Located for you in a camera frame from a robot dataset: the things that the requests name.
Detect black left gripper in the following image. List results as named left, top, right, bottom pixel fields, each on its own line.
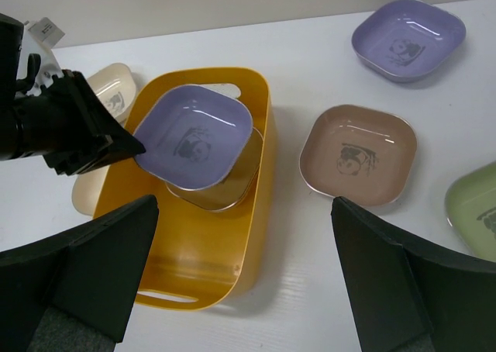
left=1, top=15, right=146, bottom=175

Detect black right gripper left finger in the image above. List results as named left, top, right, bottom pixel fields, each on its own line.
left=1, top=195, right=159, bottom=351

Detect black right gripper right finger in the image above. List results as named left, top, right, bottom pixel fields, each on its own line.
left=331, top=197, right=495, bottom=351

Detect purple plate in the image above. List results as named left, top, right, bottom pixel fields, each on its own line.
left=133, top=85, right=253, bottom=191
left=351, top=0, right=467, bottom=83

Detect yellow panda plate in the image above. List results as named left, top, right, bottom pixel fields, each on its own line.
left=166, top=128, right=264, bottom=212

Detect yellow plastic bin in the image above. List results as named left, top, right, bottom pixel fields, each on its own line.
left=93, top=67, right=277, bottom=310

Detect cream panda plate front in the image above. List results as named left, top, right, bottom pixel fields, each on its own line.
left=71, top=167, right=108, bottom=216

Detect cream panda plate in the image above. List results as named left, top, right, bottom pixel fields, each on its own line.
left=87, top=63, right=137, bottom=126
left=71, top=167, right=108, bottom=216

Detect cream panda plate back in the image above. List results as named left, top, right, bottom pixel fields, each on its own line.
left=87, top=63, right=137, bottom=126

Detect green panda plate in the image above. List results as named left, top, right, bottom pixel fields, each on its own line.
left=444, top=162, right=495, bottom=261

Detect brown panda plate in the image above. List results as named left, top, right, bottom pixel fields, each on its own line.
left=299, top=105, right=418, bottom=207

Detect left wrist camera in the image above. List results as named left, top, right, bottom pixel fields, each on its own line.
left=17, top=17, right=65, bottom=95

